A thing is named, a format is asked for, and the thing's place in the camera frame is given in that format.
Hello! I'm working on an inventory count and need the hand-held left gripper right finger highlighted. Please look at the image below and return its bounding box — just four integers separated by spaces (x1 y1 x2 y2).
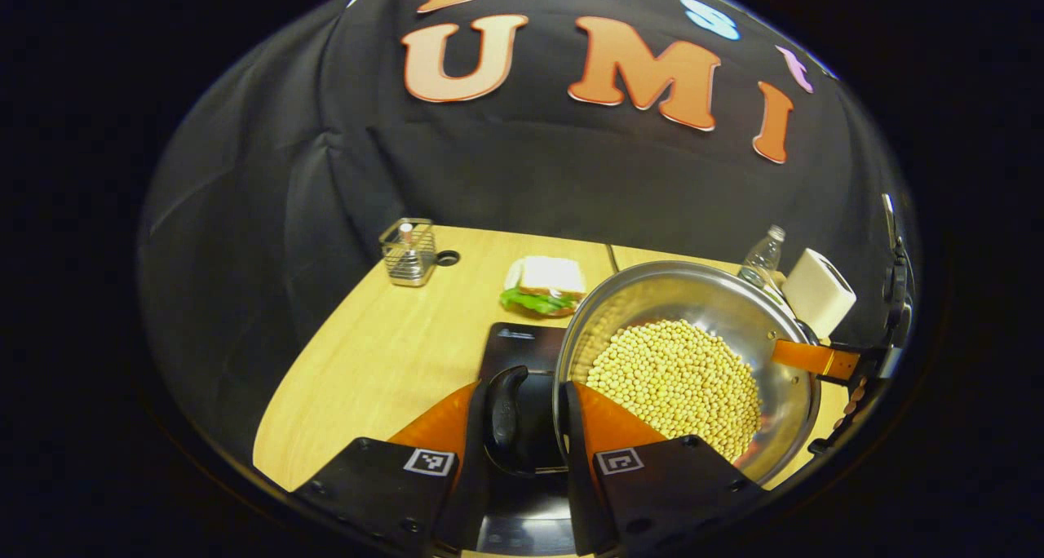
559 381 768 558

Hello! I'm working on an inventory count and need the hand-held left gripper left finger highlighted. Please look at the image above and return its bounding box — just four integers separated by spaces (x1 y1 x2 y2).
294 381 490 555

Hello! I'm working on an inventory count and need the black induction cooktop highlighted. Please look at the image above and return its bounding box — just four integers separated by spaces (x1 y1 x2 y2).
476 321 576 556

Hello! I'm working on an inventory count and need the pile of yellow soybeans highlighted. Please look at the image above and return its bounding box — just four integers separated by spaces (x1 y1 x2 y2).
586 319 763 463

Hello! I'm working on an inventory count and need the stainless steel pot black handle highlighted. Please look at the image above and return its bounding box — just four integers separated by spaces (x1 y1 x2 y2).
485 260 821 485

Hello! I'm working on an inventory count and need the white toaster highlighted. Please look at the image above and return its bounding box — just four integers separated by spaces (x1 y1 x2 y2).
781 248 857 339

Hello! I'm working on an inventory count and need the clear plastic water bottle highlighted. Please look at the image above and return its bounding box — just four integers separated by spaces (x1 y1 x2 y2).
738 225 786 291

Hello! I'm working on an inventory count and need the sandwich with lettuce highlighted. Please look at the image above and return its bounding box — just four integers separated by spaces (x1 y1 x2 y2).
499 256 588 318

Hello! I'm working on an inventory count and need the metal wire basket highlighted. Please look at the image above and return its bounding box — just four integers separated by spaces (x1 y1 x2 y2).
379 218 437 287

